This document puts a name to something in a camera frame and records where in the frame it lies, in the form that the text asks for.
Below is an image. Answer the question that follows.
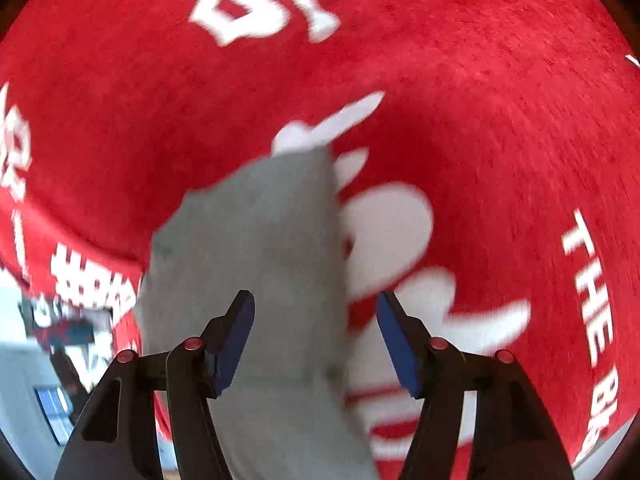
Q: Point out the grey knit sweater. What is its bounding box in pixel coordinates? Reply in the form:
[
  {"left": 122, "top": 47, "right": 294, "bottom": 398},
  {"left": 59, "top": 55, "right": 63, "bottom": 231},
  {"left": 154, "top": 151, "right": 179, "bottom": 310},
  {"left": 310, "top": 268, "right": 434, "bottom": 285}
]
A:
[{"left": 134, "top": 148, "right": 376, "bottom": 479}]

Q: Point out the red printed blanket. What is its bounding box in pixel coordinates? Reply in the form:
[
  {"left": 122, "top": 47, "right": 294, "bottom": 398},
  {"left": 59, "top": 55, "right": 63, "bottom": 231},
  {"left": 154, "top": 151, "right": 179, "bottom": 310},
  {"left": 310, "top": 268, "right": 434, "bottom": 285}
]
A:
[{"left": 1, "top": 0, "right": 639, "bottom": 479}]

